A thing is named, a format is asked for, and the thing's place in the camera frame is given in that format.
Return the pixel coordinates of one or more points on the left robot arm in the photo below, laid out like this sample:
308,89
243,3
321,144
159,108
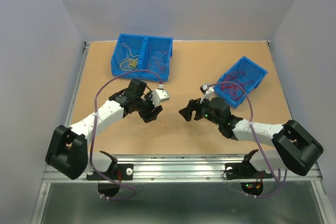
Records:
71,147

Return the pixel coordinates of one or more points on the aluminium rail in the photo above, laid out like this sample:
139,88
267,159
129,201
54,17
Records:
173,169
77,83

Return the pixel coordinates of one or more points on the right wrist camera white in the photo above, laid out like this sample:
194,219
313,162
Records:
207,91

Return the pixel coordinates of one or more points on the aluminium front rail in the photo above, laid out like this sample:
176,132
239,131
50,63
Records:
173,169

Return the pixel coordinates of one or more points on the aluminium left rail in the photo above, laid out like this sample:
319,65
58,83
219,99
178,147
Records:
77,83

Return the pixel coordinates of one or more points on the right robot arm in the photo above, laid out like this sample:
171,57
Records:
280,146

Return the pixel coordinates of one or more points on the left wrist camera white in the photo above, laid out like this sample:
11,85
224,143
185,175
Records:
159,96

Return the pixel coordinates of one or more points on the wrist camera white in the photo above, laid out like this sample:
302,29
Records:
159,96
207,91

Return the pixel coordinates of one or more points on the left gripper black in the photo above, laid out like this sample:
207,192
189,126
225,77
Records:
148,116

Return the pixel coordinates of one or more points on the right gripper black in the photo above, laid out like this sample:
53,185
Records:
196,105

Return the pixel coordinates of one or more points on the blue bin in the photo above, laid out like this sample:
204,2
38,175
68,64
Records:
157,55
127,55
244,73

